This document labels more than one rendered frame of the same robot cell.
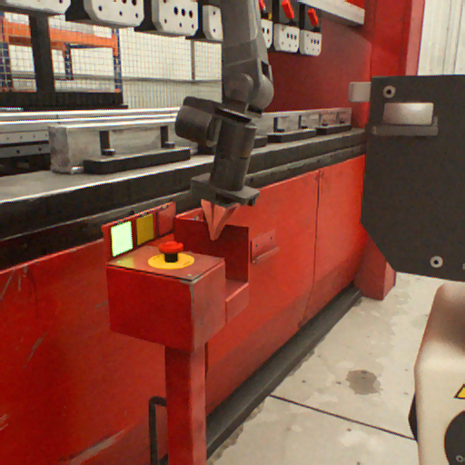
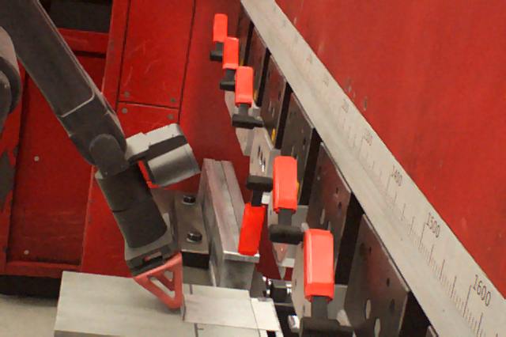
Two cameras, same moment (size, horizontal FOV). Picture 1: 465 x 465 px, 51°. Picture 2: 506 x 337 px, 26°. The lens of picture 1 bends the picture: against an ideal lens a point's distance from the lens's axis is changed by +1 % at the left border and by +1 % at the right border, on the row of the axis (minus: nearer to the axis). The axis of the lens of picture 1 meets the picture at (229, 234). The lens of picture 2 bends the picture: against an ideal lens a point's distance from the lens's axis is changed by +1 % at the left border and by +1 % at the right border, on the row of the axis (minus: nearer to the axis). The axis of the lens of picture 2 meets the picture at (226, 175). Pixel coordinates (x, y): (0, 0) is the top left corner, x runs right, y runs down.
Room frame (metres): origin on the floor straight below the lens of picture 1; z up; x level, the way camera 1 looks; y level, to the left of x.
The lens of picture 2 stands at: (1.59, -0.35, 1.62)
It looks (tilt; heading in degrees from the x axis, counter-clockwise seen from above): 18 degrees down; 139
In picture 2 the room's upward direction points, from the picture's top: 9 degrees clockwise
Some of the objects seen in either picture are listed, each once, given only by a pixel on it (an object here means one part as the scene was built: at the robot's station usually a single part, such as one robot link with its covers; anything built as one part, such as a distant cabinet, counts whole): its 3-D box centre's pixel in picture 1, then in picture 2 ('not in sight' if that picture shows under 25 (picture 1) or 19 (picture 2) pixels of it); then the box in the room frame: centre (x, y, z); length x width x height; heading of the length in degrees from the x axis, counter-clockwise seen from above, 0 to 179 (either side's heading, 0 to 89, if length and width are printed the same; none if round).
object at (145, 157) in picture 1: (142, 159); not in sight; (1.11, 0.20, 0.89); 0.30 x 0.05 x 0.03; 147
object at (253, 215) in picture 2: not in sight; (258, 216); (0.73, 0.44, 1.20); 0.04 x 0.02 x 0.10; 57
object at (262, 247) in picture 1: (265, 245); not in sight; (1.41, -0.11, 0.58); 0.15 x 0.02 x 0.07; 147
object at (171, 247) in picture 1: (171, 253); not in sight; (0.71, 0.09, 0.79); 0.04 x 0.04 x 0.04
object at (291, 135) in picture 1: (292, 135); not in sight; (1.79, -0.23, 0.89); 0.30 x 0.05 x 0.03; 147
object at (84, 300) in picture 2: not in sight; (157, 312); (0.56, 0.45, 1.00); 0.26 x 0.18 x 0.01; 57
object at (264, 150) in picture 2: not in sight; (296, 132); (0.61, 0.59, 1.26); 0.15 x 0.09 x 0.17; 147
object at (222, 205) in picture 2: not in sight; (224, 225); (0.17, 0.88, 0.92); 0.50 x 0.06 x 0.10; 147
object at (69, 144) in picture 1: (260, 127); not in sight; (1.70, -0.11, 0.92); 1.67 x 0.06 x 0.10; 147
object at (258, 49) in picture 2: not in sight; (276, 94); (0.45, 0.70, 1.26); 0.15 x 0.09 x 0.17; 147
